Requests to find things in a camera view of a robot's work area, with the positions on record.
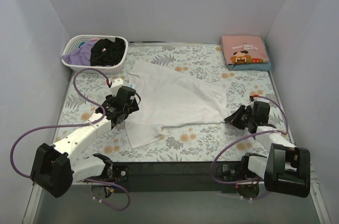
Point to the black garment in basket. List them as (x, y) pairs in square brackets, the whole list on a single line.
[(107, 53)]

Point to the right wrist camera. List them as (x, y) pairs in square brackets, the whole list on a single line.
[(254, 97)]

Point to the white t shirt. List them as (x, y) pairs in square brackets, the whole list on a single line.
[(171, 99)]

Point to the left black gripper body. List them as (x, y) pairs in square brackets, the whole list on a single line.
[(131, 107)]

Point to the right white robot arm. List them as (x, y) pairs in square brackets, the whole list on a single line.
[(286, 168)]

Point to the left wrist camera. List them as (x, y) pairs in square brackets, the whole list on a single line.
[(114, 85)]

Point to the aluminium frame rail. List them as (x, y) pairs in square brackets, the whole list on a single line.
[(80, 205)]

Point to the folded pink t shirt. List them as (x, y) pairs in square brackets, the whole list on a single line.
[(243, 49)]

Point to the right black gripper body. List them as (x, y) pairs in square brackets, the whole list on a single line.
[(240, 116)]

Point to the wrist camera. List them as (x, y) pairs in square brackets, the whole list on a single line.
[(254, 97), (114, 85)]

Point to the purple garment in basket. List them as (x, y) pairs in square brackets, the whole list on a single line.
[(82, 55)]

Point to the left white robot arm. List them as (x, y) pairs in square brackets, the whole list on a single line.
[(57, 167)]

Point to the white plastic laundry basket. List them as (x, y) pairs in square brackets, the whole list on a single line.
[(77, 40)]

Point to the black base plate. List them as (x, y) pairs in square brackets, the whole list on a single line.
[(223, 177)]

